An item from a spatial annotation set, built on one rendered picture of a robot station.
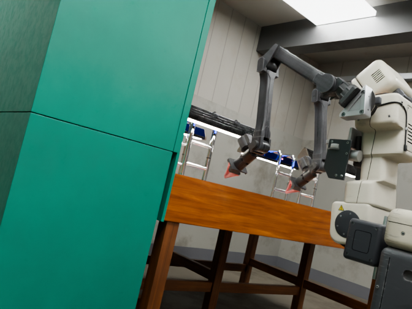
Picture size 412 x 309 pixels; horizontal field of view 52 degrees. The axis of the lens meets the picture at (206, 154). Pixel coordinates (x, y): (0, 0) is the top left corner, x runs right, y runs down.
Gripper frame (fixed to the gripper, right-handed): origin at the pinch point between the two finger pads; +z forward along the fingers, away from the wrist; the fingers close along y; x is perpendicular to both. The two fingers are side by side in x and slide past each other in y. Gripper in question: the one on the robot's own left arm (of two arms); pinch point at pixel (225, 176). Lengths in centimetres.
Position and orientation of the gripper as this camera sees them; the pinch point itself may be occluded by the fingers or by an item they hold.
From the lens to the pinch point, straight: 202.8
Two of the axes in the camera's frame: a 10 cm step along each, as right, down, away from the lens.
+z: -6.1, 5.8, 5.4
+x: 2.2, 7.8, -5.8
